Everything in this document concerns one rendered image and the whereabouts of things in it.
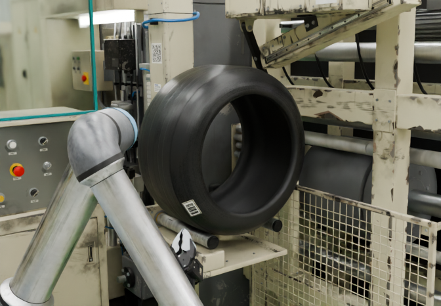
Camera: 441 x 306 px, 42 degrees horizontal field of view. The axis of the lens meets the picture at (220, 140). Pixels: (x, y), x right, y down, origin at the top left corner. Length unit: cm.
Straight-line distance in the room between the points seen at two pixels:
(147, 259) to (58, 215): 31
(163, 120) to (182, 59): 41
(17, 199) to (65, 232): 87
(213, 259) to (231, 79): 59
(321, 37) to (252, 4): 28
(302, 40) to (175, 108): 58
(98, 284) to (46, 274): 98
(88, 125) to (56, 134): 106
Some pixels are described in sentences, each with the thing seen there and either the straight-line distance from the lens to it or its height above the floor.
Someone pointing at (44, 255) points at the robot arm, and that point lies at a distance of 156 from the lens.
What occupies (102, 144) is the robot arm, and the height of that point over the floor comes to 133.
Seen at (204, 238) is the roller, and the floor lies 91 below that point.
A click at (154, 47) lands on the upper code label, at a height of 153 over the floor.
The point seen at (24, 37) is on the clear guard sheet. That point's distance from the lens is 230.
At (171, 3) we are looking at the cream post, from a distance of 216.
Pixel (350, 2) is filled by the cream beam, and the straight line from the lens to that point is 185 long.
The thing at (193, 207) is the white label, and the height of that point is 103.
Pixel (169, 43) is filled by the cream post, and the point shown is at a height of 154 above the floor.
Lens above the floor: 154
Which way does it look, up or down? 10 degrees down
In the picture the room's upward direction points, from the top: 1 degrees counter-clockwise
